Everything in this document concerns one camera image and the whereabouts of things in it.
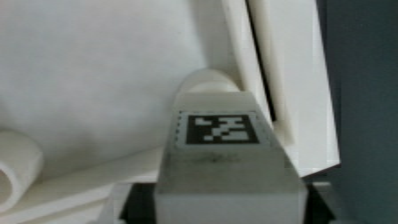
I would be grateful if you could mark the white square table top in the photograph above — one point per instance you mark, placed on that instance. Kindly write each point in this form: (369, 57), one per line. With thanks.
(96, 57)

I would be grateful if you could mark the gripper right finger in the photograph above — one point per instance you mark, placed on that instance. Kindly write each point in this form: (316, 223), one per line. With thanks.
(323, 208)

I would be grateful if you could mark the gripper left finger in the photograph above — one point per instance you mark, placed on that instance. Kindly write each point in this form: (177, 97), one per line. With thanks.
(129, 204)

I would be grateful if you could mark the white table leg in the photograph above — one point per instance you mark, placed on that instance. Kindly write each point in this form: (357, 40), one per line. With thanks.
(227, 182)

